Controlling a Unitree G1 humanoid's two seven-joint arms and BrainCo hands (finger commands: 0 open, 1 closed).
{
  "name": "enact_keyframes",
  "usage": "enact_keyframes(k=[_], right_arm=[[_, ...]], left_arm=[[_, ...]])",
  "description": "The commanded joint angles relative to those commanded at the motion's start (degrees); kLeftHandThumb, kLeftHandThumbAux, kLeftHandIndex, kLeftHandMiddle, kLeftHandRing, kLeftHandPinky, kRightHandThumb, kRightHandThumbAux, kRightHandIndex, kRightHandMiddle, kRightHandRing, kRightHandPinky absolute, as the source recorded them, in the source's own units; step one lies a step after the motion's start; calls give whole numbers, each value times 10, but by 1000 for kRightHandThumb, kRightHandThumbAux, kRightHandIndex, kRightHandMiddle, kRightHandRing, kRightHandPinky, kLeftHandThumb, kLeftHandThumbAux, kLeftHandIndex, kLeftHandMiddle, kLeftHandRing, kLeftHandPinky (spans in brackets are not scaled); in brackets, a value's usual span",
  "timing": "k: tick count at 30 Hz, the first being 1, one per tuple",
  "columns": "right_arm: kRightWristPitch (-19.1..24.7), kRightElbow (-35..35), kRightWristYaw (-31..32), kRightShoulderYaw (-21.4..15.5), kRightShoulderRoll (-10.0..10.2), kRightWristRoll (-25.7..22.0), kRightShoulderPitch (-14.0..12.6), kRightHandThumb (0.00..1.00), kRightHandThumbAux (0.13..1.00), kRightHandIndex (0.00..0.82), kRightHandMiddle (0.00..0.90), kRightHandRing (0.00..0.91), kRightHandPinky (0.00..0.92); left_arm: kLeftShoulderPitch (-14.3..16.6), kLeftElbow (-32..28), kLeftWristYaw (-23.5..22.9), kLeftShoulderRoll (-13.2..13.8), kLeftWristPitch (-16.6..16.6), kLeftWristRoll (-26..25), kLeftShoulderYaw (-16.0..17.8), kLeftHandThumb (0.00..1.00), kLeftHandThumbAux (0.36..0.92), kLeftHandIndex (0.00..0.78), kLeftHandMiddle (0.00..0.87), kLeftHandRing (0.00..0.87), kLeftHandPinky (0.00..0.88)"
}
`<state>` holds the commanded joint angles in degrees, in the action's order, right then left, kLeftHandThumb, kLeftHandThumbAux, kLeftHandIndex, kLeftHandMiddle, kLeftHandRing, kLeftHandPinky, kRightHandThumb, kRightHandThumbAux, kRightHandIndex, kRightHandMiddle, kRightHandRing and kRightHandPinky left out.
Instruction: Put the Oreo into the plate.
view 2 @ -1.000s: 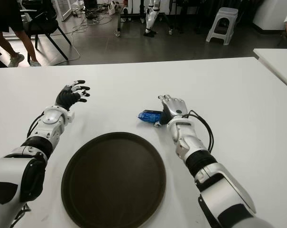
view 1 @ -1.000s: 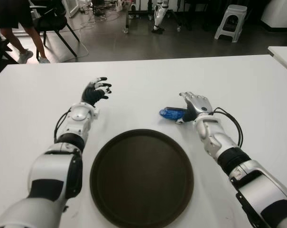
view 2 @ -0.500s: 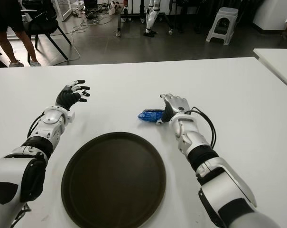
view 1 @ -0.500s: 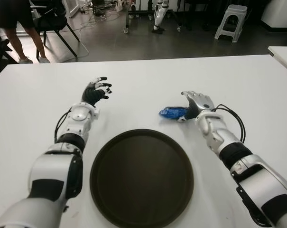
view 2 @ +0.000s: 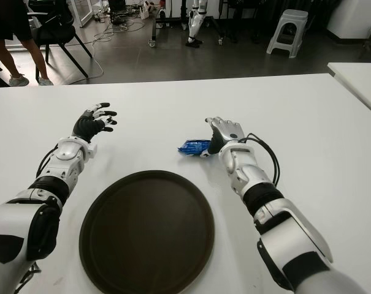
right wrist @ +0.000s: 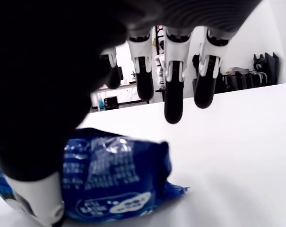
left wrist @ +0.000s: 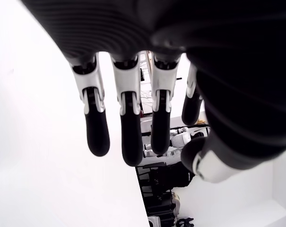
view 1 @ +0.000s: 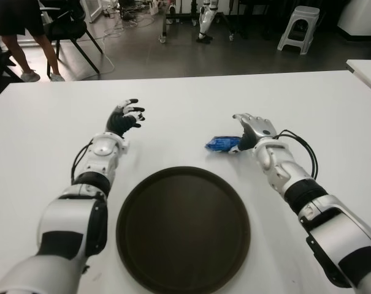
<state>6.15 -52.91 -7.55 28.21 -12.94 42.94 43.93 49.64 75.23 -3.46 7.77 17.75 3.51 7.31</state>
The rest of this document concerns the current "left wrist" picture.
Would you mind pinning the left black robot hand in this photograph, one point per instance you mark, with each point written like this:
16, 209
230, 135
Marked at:
204, 35

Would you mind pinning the white humanoid robot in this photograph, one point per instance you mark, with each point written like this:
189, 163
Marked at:
180, 139

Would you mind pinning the black equipment rack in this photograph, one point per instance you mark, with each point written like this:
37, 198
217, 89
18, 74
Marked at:
157, 184

